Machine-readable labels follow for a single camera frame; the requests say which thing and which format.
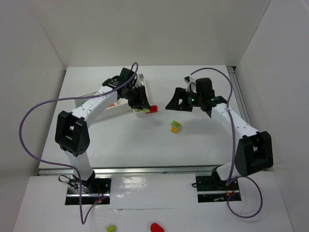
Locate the centre white compartment tray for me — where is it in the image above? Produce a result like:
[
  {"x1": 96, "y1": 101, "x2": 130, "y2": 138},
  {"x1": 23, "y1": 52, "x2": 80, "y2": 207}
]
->
[{"x1": 133, "y1": 73, "x2": 151, "y2": 114}]

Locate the left white compartment tray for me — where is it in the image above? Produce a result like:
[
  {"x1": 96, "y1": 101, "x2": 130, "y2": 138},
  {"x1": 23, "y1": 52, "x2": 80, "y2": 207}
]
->
[{"x1": 71, "y1": 92, "x2": 132, "y2": 122}]

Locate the front aluminium rail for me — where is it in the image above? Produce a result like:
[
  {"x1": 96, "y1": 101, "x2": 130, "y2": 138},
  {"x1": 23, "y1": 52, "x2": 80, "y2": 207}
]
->
[{"x1": 38, "y1": 165, "x2": 217, "y2": 176}]

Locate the lime and yellow lego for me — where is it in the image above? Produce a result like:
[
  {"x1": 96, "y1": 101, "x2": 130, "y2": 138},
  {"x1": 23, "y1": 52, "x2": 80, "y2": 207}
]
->
[{"x1": 171, "y1": 120, "x2": 182, "y2": 134}]

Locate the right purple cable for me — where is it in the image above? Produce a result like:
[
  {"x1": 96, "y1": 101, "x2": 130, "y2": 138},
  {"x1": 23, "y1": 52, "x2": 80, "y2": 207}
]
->
[{"x1": 189, "y1": 68, "x2": 264, "y2": 218}]

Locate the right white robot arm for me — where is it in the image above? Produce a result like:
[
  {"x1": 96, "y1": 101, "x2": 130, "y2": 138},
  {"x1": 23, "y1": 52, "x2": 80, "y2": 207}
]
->
[{"x1": 165, "y1": 76, "x2": 273, "y2": 190}]

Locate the lime lego foreground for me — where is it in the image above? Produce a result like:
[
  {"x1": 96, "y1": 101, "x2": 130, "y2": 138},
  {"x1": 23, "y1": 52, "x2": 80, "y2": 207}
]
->
[{"x1": 106, "y1": 225, "x2": 116, "y2": 232}]

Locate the lime and red lego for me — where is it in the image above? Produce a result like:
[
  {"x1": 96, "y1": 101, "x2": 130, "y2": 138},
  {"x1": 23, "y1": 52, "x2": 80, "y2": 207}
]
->
[{"x1": 143, "y1": 105, "x2": 158, "y2": 114}]

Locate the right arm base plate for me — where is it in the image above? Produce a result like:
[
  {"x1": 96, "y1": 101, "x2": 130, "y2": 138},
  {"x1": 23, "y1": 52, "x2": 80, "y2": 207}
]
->
[{"x1": 191, "y1": 176, "x2": 241, "y2": 203}]

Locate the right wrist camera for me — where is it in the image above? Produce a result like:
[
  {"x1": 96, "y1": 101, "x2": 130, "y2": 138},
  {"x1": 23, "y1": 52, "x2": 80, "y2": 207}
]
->
[{"x1": 184, "y1": 76, "x2": 196, "y2": 92}]

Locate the purple cable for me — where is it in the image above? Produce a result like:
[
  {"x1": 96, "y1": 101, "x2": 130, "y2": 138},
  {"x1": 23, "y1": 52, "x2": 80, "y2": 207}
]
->
[
  {"x1": 189, "y1": 68, "x2": 264, "y2": 218},
  {"x1": 18, "y1": 62, "x2": 139, "y2": 225}
]

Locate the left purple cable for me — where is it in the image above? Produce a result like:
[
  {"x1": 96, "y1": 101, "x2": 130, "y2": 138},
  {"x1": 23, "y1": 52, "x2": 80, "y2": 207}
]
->
[{"x1": 18, "y1": 62, "x2": 139, "y2": 225}]

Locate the white compartment tray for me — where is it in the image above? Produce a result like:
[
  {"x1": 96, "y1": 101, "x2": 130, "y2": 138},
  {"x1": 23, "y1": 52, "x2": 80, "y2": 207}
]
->
[
  {"x1": 133, "y1": 73, "x2": 151, "y2": 114},
  {"x1": 71, "y1": 92, "x2": 132, "y2": 122}
]

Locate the red oval lego foreground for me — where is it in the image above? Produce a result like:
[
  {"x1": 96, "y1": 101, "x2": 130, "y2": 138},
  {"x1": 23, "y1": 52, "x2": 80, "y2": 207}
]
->
[{"x1": 150, "y1": 223, "x2": 165, "y2": 232}]

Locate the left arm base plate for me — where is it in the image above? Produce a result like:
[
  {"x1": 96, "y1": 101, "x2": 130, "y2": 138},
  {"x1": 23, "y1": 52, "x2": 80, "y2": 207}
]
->
[{"x1": 58, "y1": 175, "x2": 112, "y2": 205}]

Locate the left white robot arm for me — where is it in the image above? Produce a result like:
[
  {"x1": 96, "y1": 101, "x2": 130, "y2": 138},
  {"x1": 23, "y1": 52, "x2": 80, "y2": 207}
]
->
[{"x1": 55, "y1": 85, "x2": 150, "y2": 190}]

